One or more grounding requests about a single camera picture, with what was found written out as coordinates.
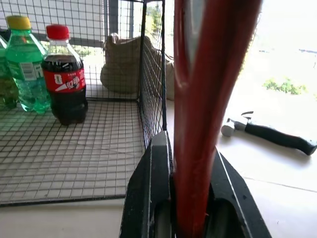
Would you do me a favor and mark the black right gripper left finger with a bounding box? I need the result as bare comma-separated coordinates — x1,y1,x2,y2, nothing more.
119,131,177,238

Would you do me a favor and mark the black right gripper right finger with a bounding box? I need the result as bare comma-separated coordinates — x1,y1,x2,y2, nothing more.
202,146,272,238

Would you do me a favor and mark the red tool handle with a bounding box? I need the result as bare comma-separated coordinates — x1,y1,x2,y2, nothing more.
173,0,263,238

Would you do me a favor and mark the cola bottle with red cap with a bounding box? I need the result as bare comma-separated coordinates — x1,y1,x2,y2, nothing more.
41,24,89,126

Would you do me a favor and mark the green soda bottle yellow cap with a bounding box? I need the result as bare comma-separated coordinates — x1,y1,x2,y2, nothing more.
5,15,52,115

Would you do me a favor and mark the green plastic bottle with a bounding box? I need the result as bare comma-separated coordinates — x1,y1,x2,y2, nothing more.
0,35,19,110

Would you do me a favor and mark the beige cloth bag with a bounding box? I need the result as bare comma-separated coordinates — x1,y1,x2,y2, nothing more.
100,32,175,101

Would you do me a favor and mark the hammer with black handle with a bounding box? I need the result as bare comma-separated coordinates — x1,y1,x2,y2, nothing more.
221,111,317,156

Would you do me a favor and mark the black wire mesh basket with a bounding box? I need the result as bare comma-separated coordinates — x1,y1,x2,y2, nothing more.
0,0,168,208

